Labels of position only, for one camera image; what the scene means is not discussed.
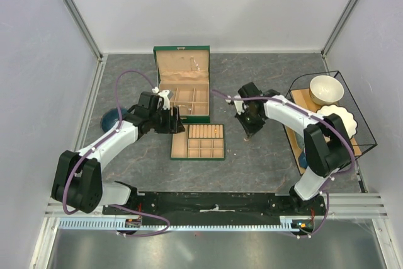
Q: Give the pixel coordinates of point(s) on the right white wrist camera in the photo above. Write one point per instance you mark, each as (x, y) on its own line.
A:
(238, 103)

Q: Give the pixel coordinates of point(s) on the cream round bowl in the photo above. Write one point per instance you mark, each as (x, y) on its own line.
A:
(325, 90)

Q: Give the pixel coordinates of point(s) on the slotted cable duct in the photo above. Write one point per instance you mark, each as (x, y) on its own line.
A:
(121, 224)

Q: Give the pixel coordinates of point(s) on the green jewelry box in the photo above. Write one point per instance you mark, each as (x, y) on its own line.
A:
(185, 70)

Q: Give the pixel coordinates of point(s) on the black wire shelf rack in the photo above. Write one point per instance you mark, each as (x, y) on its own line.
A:
(299, 92)

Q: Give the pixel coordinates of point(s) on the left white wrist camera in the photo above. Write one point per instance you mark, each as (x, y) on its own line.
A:
(165, 96)

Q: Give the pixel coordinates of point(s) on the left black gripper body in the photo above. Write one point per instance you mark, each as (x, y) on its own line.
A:
(162, 121)

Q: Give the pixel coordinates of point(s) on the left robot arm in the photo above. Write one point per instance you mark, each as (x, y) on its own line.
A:
(78, 182)

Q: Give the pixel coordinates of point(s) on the blue ceramic bowl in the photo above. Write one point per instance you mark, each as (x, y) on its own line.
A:
(110, 120)

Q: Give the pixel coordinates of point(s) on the blue mug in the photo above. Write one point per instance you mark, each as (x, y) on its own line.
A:
(302, 162)

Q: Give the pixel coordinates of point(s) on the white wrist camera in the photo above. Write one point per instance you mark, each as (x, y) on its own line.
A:
(165, 96)
(238, 103)

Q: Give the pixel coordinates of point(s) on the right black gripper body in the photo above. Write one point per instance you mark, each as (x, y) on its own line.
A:
(252, 123)

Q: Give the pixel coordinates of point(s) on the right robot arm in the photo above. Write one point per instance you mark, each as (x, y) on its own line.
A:
(327, 147)

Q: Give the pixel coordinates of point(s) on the white scalloped bowl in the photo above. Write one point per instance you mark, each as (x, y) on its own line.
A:
(348, 118)

